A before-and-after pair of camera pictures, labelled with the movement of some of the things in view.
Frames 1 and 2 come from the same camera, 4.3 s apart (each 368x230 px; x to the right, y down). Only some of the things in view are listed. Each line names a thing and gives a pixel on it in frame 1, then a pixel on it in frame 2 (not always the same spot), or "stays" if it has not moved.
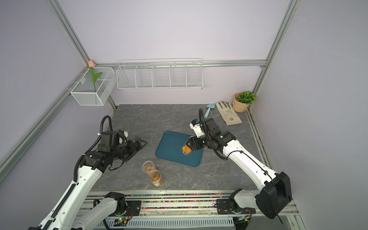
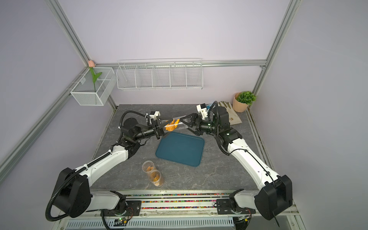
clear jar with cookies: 186,150 -> 172,125
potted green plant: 242,100 stays
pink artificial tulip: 91,64 stays
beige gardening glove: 226,110 stays
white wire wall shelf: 155,74 stays
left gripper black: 133,149 -> 157,127
